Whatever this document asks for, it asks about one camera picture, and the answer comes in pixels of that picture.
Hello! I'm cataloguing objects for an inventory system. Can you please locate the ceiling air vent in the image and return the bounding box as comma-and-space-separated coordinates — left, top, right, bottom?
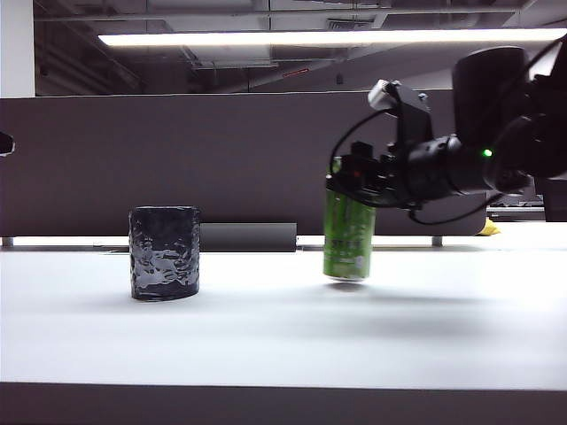
326, 17, 377, 31

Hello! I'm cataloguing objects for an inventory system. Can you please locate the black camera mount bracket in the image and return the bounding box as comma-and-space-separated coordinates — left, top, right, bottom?
392, 83, 435, 150

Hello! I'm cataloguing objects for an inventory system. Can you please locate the grey background desk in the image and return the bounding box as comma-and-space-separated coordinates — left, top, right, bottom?
485, 194, 546, 219

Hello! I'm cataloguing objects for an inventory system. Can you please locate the dark background cabinet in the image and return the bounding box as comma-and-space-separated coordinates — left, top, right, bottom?
542, 178, 567, 222

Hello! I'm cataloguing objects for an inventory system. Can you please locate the grey cable tray cover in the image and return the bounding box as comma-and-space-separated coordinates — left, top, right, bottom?
198, 222, 298, 252

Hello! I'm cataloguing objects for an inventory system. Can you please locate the long ceiling light strip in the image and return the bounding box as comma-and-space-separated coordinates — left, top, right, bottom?
97, 28, 567, 48

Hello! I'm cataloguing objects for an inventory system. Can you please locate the dark textured glass cup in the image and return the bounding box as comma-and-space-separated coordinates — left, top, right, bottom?
128, 205, 201, 304

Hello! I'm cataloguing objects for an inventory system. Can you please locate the dark grey desk divider panel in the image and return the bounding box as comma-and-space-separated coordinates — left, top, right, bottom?
0, 89, 488, 238

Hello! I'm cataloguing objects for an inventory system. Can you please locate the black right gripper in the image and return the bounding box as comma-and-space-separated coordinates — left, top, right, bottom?
326, 135, 462, 209

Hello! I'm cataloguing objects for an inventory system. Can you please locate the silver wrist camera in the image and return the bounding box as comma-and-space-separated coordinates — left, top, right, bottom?
367, 79, 402, 111

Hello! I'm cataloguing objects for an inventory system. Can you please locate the black camera cable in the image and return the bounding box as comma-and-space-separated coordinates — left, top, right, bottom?
330, 108, 493, 226

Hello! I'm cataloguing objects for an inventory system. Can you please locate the green energy drink can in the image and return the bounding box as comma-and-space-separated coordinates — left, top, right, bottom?
322, 155, 377, 282

